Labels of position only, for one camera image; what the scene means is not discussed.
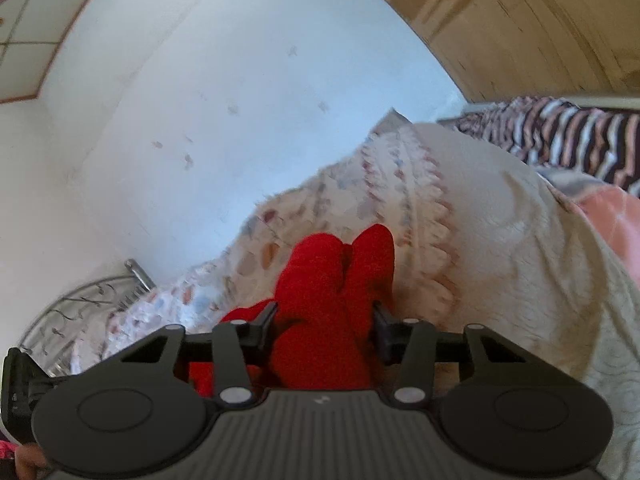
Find red knit sweater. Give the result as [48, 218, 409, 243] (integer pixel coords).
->
[188, 223, 396, 399]

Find person's hand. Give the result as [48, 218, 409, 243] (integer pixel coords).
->
[14, 443, 49, 480]

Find metal bed headboard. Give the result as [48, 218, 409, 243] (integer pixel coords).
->
[16, 259, 155, 376]

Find red pink cloth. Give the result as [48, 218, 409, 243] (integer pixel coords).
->
[0, 440, 16, 460]

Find heart patterned white duvet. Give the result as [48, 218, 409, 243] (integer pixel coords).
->
[70, 114, 639, 479]

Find striped bed sheet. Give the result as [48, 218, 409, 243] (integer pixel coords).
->
[451, 96, 639, 196]

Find wooden plywood board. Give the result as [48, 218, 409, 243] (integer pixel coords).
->
[385, 0, 639, 102]

